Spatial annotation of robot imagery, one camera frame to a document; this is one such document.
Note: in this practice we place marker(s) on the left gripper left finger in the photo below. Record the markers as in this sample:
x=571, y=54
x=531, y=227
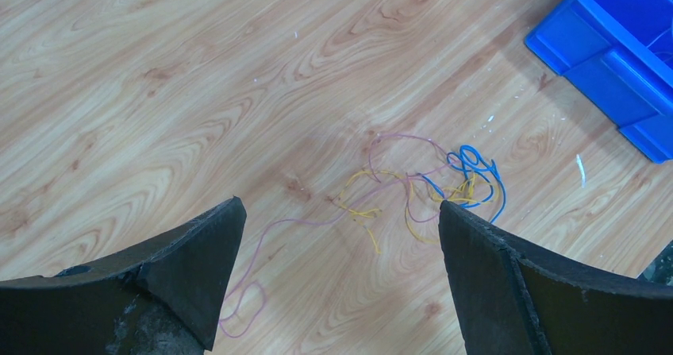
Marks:
x=161, y=296

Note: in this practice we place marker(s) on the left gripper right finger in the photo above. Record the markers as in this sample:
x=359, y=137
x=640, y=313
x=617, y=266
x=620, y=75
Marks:
x=513, y=296

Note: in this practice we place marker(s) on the blue plastic divided bin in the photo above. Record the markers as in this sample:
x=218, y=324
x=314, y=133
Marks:
x=618, y=53

